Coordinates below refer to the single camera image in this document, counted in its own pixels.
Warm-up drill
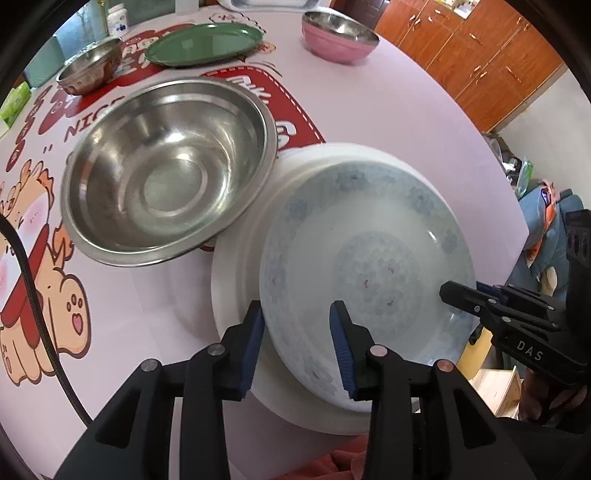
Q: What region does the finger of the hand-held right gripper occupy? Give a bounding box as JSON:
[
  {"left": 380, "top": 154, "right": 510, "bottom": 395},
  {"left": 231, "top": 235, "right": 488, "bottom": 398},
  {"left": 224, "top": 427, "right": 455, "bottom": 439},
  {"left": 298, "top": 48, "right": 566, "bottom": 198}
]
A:
[
  {"left": 475, "top": 282, "right": 561, "bottom": 309},
  {"left": 438, "top": 281, "right": 561, "bottom": 335}
]

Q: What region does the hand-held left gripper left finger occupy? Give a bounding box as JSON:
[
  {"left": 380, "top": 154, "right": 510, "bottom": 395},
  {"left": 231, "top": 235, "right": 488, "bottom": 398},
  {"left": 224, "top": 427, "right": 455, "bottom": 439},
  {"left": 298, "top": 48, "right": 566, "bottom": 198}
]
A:
[{"left": 55, "top": 300, "right": 266, "bottom": 480}]

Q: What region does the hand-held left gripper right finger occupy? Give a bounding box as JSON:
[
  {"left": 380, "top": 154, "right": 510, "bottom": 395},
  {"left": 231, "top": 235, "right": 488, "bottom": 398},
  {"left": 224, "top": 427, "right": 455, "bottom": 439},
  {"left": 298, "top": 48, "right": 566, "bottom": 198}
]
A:
[{"left": 329, "top": 301, "right": 536, "bottom": 480}]

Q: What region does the white plate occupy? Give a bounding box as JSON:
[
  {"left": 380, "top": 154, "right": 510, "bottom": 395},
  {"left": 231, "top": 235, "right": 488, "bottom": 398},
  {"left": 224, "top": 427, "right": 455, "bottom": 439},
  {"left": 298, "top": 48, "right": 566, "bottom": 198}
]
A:
[{"left": 210, "top": 142, "right": 476, "bottom": 435}]

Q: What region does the blue floral plate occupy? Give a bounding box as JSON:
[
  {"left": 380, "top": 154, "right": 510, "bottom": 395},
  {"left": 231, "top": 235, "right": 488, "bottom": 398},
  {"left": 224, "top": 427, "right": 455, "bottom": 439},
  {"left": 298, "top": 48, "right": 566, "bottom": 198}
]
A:
[{"left": 259, "top": 164, "right": 476, "bottom": 411}]

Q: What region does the pink steel-lined bowl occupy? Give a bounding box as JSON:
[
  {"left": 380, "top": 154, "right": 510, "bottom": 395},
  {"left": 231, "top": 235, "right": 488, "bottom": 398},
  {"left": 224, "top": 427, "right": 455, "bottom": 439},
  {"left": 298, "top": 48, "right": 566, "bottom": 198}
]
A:
[{"left": 301, "top": 11, "right": 380, "bottom": 64}]

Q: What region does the person's right hand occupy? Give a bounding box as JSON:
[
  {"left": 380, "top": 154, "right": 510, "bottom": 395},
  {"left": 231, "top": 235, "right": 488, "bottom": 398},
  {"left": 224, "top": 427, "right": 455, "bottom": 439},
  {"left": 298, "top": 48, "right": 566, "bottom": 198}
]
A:
[{"left": 517, "top": 367, "right": 591, "bottom": 430}]

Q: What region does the light wooden stool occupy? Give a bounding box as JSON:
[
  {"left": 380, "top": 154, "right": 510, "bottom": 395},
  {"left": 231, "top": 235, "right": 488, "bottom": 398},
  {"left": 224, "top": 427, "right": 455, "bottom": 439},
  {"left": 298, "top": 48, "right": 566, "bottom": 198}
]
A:
[{"left": 462, "top": 323, "right": 522, "bottom": 416}]

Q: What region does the blue fabric chair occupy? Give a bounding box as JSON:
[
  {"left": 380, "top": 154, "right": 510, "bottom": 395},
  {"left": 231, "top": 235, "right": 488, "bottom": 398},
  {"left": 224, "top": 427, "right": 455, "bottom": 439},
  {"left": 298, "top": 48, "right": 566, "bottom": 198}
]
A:
[{"left": 517, "top": 180, "right": 585, "bottom": 296}]

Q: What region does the coral pink garment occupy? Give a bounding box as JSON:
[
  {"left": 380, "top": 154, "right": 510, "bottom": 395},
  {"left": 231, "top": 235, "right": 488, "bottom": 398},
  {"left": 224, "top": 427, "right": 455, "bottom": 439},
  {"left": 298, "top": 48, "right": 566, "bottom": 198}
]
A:
[{"left": 286, "top": 436, "right": 370, "bottom": 480}]

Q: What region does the green plastic bag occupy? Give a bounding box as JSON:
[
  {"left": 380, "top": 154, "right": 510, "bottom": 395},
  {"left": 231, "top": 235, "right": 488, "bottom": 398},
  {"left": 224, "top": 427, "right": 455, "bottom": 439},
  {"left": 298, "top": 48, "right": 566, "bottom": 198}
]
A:
[{"left": 515, "top": 157, "right": 534, "bottom": 195}]

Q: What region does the large stainless steel bowl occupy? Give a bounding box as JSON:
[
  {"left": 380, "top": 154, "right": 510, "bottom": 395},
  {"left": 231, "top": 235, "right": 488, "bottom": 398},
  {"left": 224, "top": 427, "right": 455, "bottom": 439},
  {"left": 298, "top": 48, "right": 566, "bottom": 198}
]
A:
[{"left": 61, "top": 77, "right": 279, "bottom": 267}]

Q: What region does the wooden floor cabinet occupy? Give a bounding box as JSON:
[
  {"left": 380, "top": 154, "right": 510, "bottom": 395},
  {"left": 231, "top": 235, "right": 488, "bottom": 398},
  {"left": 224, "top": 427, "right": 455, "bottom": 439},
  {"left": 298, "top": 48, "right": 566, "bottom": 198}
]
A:
[{"left": 374, "top": 0, "right": 568, "bottom": 134}]

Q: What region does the green plate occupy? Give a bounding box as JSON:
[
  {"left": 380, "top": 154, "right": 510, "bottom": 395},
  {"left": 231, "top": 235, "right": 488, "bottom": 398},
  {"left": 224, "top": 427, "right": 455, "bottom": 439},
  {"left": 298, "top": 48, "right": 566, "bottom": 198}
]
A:
[{"left": 144, "top": 22, "right": 265, "bottom": 68}]

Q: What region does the small stainless steel bowl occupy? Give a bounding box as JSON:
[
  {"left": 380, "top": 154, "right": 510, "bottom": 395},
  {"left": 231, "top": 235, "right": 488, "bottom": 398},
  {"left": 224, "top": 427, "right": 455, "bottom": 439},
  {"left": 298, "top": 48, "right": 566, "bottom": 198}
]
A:
[{"left": 56, "top": 37, "right": 124, "bottom": 96}]

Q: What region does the green tissue box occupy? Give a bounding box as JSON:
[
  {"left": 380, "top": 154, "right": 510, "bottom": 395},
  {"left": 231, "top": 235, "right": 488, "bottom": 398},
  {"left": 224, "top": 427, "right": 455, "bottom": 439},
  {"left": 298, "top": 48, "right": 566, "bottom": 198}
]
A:
[{"left": 0, "top": 83, "right": 31, "bottom": 127}]

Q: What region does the teal canister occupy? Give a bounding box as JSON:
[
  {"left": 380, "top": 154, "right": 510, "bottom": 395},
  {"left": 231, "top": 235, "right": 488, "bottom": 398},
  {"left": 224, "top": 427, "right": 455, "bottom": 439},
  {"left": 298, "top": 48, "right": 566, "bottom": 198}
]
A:
[{"left": 23, "top": 34, "right": 63, "bottom": 88}]

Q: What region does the black cable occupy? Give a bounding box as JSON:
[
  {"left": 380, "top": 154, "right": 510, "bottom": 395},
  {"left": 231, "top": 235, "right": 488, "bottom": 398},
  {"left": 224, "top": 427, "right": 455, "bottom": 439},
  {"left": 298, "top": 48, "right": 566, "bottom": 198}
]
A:
[{"left": 0, "top": 215, "right": 93, "bottom": 425}]

